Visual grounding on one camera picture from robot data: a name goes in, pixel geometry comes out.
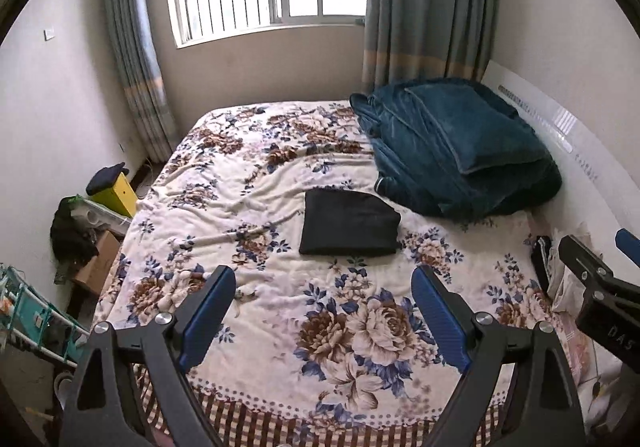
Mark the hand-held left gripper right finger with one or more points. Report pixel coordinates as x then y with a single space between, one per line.
440 317

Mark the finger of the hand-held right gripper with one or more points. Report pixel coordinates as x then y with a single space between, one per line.
631 244
582 257

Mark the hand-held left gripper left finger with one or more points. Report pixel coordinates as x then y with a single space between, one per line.
207 317

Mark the black garment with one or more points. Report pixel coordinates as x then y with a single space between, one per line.
350 222

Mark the white plastic bag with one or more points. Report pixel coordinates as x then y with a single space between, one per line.
565 277

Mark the pale printed bag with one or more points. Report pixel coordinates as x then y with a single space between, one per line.
595 377

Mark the white headboard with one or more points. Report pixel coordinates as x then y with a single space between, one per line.
590 152

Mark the cardboard box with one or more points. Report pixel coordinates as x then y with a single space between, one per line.
97 262

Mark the floral fleece blanket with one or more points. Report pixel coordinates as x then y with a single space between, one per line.
240 187

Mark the white perforated box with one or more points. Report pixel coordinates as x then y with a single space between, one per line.
102 219

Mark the yellow box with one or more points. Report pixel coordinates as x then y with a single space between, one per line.
120 194

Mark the black cloth pile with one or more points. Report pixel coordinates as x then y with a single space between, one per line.
72 232

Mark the teal plush blanket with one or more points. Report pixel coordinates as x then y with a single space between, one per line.
460 152

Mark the navy cloth bundle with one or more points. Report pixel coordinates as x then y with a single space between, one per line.
105 179

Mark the grey-blue striped curtain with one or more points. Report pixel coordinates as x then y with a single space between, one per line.
137 52
425 2

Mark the white wall switch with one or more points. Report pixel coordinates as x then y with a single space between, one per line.
49 33

